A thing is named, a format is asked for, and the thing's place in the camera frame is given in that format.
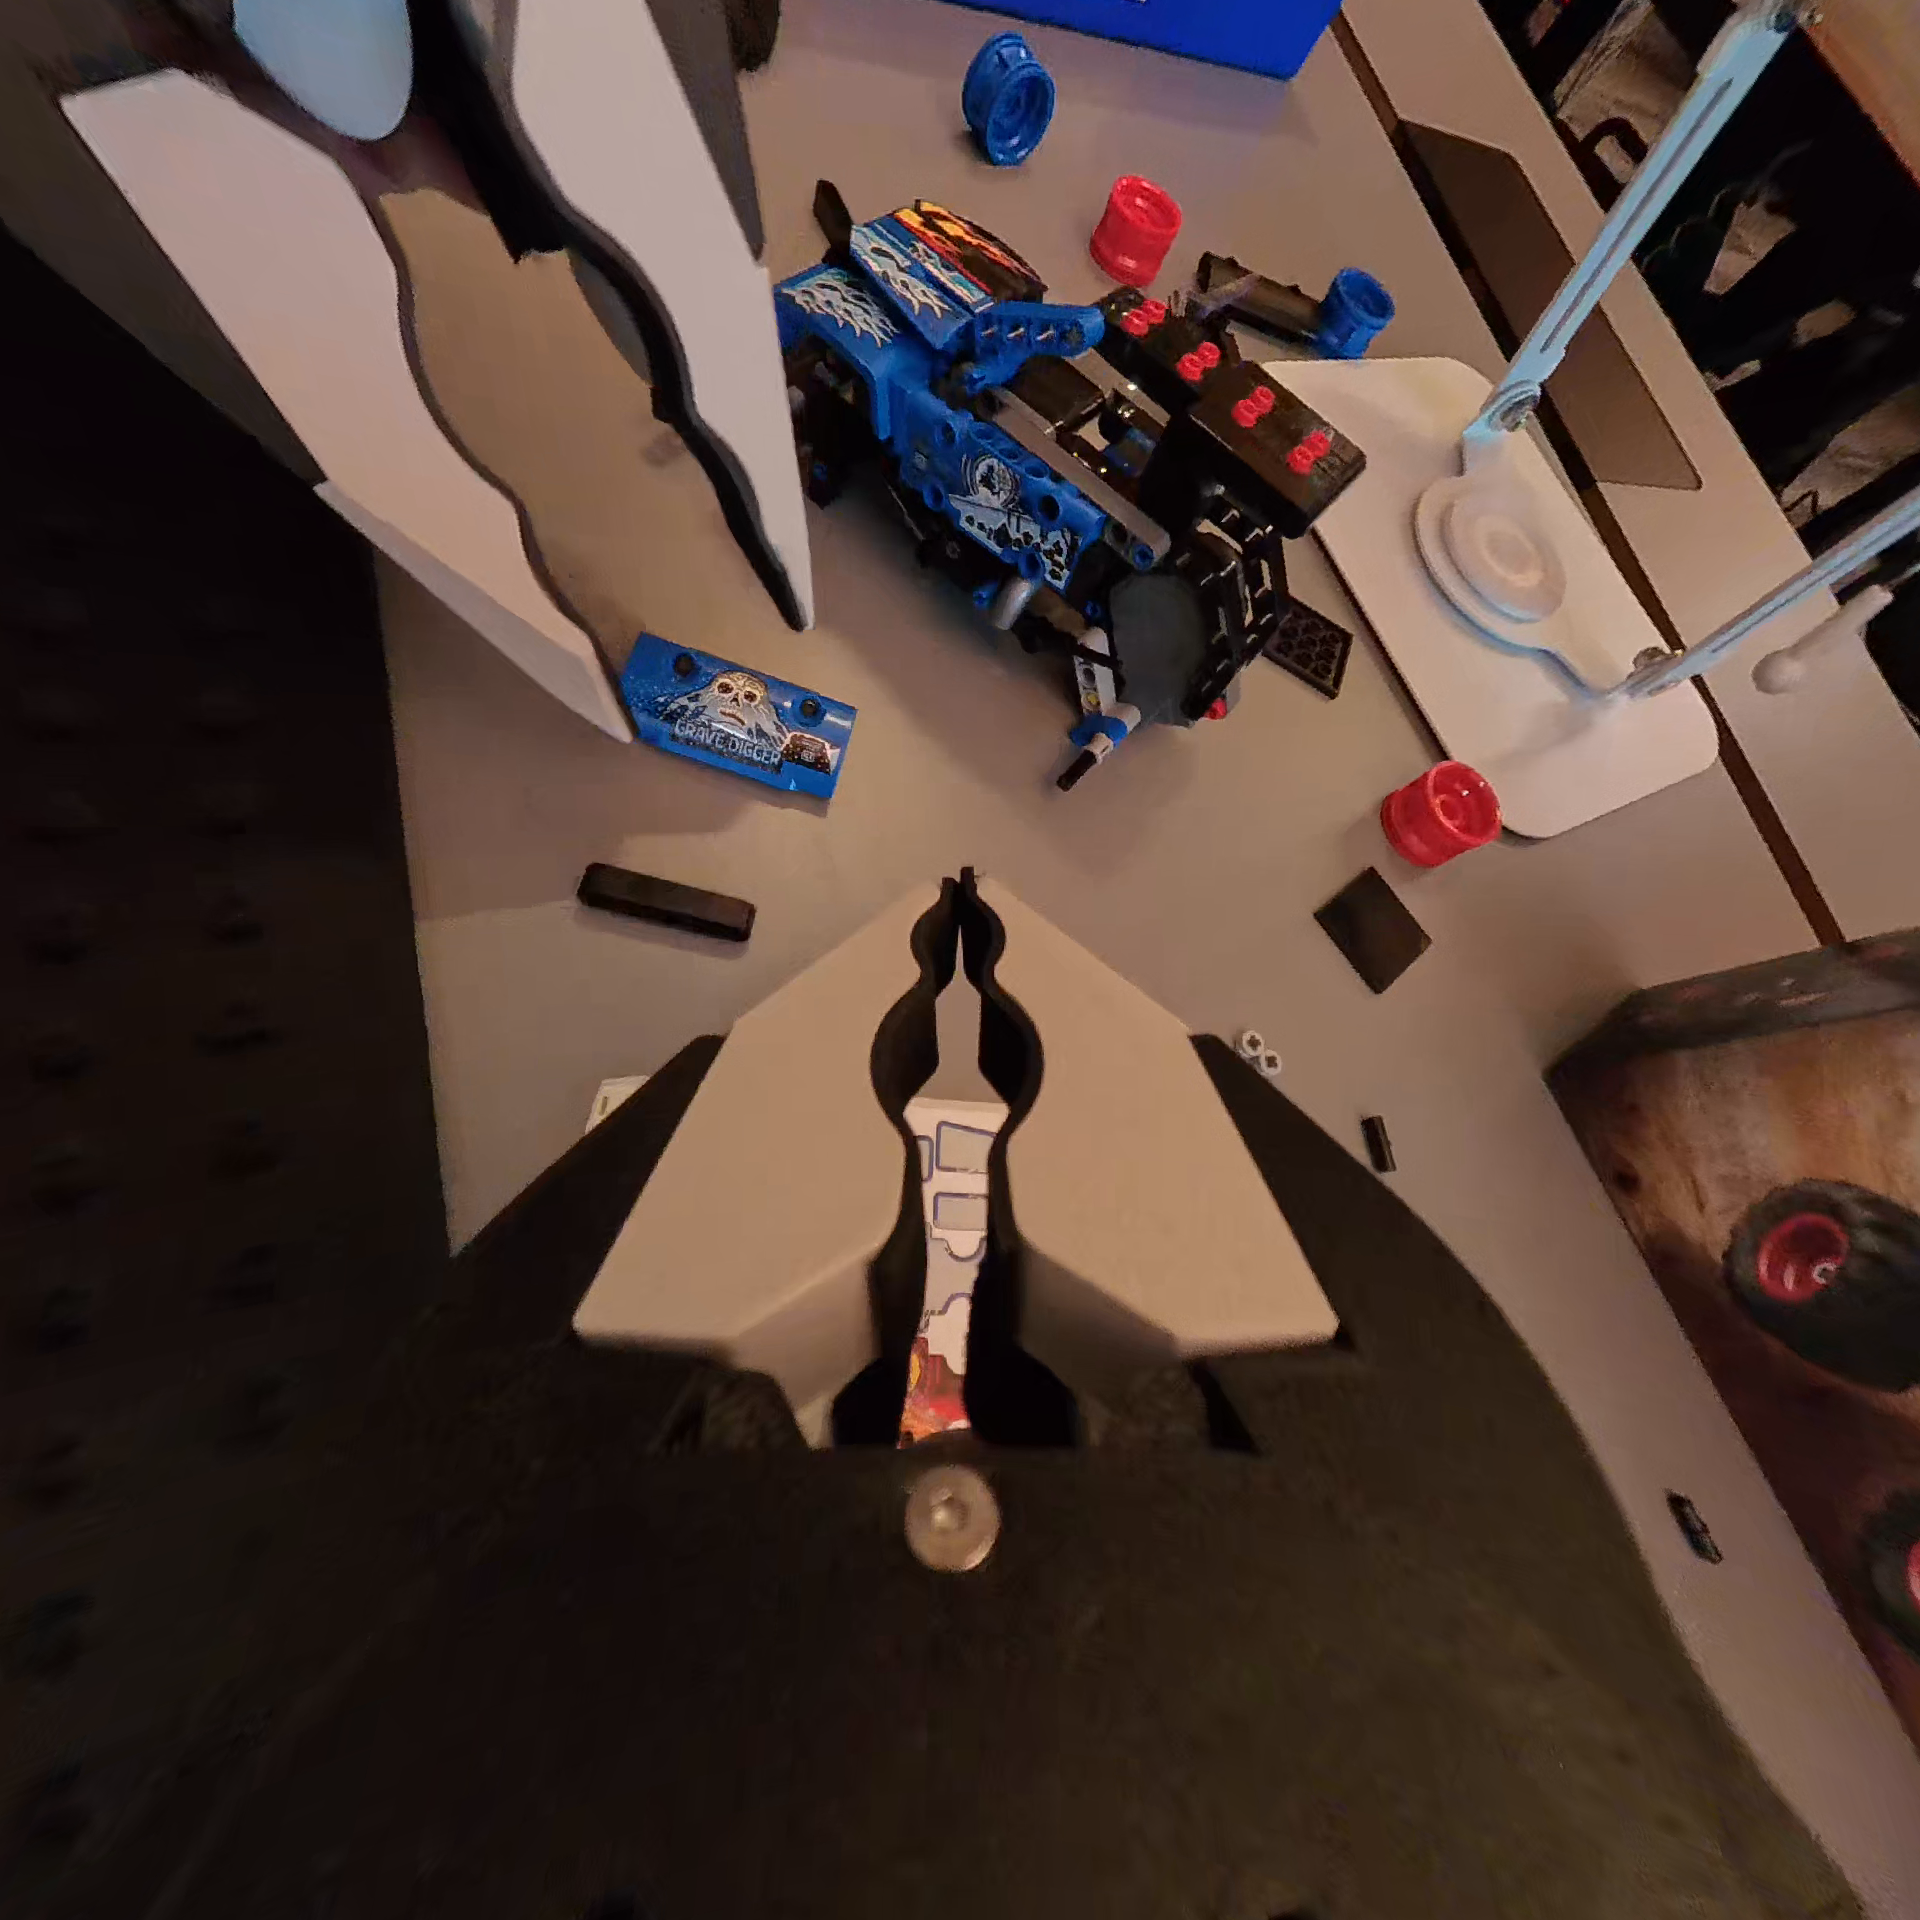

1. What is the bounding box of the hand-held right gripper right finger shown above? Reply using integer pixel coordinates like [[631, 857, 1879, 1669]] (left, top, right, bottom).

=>
[[959, 870, 1340, 1449]]

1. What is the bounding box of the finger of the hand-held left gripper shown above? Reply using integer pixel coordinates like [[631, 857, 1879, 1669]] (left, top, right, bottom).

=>
[[450, 0, 818, 634], [0, 66, 636, 748]]

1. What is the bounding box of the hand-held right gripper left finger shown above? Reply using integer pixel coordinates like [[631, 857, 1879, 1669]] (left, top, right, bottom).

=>
[[574, 877, 962, 1449]]

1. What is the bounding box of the blue printed curved panel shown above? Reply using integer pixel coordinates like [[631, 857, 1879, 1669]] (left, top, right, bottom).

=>
[[620, 630, 860, 805]]

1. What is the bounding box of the black block with red pins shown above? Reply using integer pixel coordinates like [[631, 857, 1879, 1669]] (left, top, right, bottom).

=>
[[1101, 287, 1370, 529]]

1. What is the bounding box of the grey desk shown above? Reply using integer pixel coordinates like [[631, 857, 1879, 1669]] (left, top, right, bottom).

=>
[[367, 0, 1920, 1920]]

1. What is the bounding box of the thick black beam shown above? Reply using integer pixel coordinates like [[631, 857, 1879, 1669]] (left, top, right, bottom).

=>
[[575, 862, 756, 944]]

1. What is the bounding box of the black smooth square tile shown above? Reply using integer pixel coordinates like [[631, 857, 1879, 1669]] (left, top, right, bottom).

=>
[[1314, 866, 1430, 993]]

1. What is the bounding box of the red wheel rim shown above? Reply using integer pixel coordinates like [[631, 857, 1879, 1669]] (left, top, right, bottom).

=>
[[1090, 176, 1183, 287], [1381, 759, 1501, 869]]

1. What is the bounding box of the blue storage bin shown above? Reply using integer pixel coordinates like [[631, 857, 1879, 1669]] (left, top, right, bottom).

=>
[[959, 0, 1345, 79]]

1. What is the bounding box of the dark toy set box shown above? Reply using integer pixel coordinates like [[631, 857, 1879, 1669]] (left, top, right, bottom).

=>
[[1545, 929, 1920, 1758]]

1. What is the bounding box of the black studded square plate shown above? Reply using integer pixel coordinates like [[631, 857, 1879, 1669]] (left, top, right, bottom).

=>
[[1265, 592, 1356, 703]]

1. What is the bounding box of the black beam with holes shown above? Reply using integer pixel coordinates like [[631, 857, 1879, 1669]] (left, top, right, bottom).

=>
[[1196, 252, 1329, 348]]

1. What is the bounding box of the white book stand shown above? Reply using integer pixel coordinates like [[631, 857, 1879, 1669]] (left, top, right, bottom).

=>
[[1260, 0, 1920, 839]]

